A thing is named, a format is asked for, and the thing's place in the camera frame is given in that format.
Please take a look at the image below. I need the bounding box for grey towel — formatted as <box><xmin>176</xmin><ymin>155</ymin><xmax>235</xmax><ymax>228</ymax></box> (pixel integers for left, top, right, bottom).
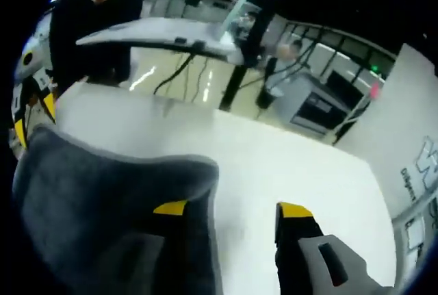
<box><xmin>12</xmin><ymin>123</ymin><xmax>222</xmax><ymax>295</ymax></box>

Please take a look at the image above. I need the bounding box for person in black shirt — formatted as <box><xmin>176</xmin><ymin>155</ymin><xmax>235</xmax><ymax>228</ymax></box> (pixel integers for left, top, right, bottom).
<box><xmin>49</xmin><ymin>0</ymin><xmax>144</xmax><ymax>87</ymax></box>

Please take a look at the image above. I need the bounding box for grey office desk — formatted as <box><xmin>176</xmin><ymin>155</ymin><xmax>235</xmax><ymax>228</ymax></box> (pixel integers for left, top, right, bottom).
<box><xmin>75</xmin><ymin>16</ymin><xmax>246</xmax><ymax>66</ymax></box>

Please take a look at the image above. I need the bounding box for grey cabinet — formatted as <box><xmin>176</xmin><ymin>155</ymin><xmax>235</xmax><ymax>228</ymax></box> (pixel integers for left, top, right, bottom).
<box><xmin>273</xmin><ymin>68</ymin><xmax>374</xmax><ymax>136</ymax></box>

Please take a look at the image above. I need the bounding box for black pole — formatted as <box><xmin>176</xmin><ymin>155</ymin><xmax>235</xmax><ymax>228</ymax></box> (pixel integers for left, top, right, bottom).
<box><xmin>218</xmin><ymin>9</ymin><xmax>274</xmax><ymax>112</ymax></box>

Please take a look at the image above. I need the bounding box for black hanging cable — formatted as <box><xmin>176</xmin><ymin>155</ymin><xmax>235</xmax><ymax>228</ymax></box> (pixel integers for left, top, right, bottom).
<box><xmin>153</xmin><ymin>50</ymin><xmax>192</xmax><ymax>96</ymax></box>

